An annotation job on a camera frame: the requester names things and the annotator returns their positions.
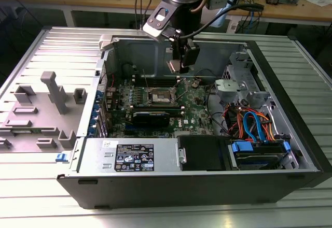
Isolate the silver CPU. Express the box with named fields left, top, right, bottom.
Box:
left=167, top=59, right=182, bottom=74

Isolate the metal wire locking lever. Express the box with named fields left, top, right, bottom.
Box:
left=142, top=68, right=150, bottom=91
left=176, top=77, right=186, bottom=102

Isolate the CPU socket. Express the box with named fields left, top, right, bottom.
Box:
left=147, top=85, right=180, bottom=106

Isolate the silver metal drive cage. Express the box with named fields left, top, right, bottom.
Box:
left=214, top=51, right=273, bottom=111

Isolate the green motherboard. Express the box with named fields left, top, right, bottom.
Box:
left=105, top=75, right=217, bottom=138

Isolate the black graphics card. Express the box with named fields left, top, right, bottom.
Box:
left=131, top=110, right=171, bottom=128

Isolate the white paper sheet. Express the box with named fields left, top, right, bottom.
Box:
left=303, top=0, right=332, bottom=7

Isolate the silver power supply unit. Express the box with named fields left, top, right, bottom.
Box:
left=77, top=137, right=188, bottom=174

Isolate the hard disk in blue carrier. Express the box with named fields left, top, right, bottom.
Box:
left=228, top=139, right=292, bottom=171

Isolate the grey parts rack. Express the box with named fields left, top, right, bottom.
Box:
left=0, top=71, right=87, bottom=154

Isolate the black PC case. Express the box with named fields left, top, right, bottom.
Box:
left=56, top=32, right=332, bottom=210

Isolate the bronze corrugated hose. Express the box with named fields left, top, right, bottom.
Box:
left=190, top=0, right=209, bottom=14

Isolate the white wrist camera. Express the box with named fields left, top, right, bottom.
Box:
left=142, top=0, right=180, bottom=42

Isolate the black camera cable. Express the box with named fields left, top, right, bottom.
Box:
left=176, top=3, right=265, bottom=41

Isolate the blue hanging cable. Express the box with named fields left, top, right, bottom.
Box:
left=247, top=1, right=257, bottom=32

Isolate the red wire bundle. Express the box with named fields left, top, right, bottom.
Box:
left=223, top=103, right=246, bottom=135

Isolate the red black twisted wire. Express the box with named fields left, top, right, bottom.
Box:
left=100, top=71, right=115, bottom=90

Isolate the blue wire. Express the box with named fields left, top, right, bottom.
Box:
left=243, top=111, right=264, bottom=143

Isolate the orange wire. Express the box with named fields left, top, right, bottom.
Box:
left=266, top=118, right=277, bottom=140

